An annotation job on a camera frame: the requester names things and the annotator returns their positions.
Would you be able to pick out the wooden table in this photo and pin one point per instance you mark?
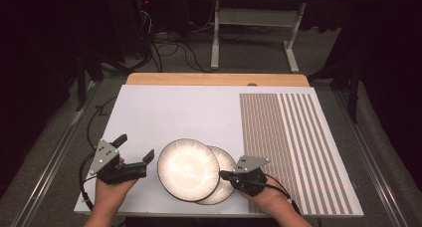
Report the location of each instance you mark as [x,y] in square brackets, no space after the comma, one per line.
[215,79]

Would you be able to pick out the metal floor rail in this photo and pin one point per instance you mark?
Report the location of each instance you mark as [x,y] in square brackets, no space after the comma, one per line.
[371,164]
[49,164]

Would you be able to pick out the person's left hand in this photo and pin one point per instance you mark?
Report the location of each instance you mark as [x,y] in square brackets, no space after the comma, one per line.
[111,195]

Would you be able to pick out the white metal desk frame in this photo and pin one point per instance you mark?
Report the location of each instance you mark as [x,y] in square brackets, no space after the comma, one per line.
[255,17]

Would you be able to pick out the cream plate with dark rim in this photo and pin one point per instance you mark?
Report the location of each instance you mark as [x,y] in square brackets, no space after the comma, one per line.
[185,169]
[225,160]

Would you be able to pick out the person's right hand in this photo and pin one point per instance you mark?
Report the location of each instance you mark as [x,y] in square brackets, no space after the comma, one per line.
[273,198]

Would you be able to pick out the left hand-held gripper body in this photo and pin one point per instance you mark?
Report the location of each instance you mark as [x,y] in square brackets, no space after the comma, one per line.
[106,169]

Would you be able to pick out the white board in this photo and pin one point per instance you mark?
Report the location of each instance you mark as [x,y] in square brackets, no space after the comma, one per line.
[166,114]

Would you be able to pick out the striped brown and white placemat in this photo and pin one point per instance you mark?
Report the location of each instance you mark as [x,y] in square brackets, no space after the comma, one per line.
[298,137]

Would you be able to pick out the dark metal stand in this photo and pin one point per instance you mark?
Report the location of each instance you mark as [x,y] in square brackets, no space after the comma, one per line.
[81,84]
[354,94]

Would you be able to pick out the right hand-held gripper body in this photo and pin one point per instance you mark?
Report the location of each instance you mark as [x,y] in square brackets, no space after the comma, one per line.
[249,182]

